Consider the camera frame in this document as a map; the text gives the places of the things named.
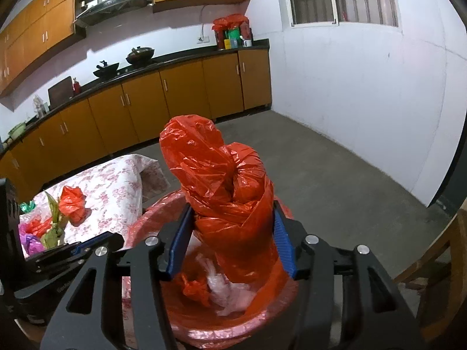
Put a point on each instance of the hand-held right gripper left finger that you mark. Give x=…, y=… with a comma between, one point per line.
x=178, y=248

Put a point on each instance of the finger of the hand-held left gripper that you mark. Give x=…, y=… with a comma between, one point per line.
x=109, y=240
x=81, y=248

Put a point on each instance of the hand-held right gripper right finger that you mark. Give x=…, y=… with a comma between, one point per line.
x=286, y=248

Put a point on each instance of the yellow-green leaf wrapper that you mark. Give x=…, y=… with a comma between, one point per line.
x=53, y=206
x=54, y=237

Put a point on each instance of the small red plastic bag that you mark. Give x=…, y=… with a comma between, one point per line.
x=195, y=290
x=38, y=226

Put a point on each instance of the knotted red plastic bag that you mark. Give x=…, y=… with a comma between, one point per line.
x=73, y=202

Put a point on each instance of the magenta plastic bag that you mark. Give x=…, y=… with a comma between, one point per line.
x=31, y=242

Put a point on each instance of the white translucent plastic bag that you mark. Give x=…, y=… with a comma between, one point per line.
x=222, y=288

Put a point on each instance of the green foil wrapper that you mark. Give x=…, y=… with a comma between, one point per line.
x=27, y=207

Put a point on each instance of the large red-orange plastic bag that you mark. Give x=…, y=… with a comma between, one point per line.
x=204, y=160

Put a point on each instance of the red basket with plastic liner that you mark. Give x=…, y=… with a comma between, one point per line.
x=233, y=331

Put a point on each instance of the floral tablecloth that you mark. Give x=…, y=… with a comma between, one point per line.
x=109, y=182

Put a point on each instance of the green basin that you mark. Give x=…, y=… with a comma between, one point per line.
x=17, y=130

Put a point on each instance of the lower wooden kitchen cabinets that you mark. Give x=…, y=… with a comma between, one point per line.
x=146, y=109

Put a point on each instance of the clear container with bag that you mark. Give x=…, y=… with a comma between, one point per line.
x=39, y=106

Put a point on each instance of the dark brown cutting board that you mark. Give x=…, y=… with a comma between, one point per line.
x=60, y=93

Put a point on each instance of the red bottle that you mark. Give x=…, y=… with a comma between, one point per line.
x=77, y=87

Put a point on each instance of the wooden chair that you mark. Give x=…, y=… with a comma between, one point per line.
x=448, y=240

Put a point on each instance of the black wok with lid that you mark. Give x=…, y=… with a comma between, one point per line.
x=140, y=56

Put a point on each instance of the black kitchen countertop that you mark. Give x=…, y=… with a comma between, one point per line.
x=182, y=56

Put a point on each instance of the white cup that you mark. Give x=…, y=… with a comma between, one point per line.
x=247, y=43

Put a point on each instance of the yellow box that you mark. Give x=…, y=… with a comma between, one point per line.
x=227, y=44

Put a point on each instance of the green box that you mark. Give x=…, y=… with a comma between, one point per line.
x=234, y=33

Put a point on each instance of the red bag of bottles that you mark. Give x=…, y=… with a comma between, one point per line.
x=230, y=21

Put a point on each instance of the white wall socket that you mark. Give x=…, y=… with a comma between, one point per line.
x=203, y=39

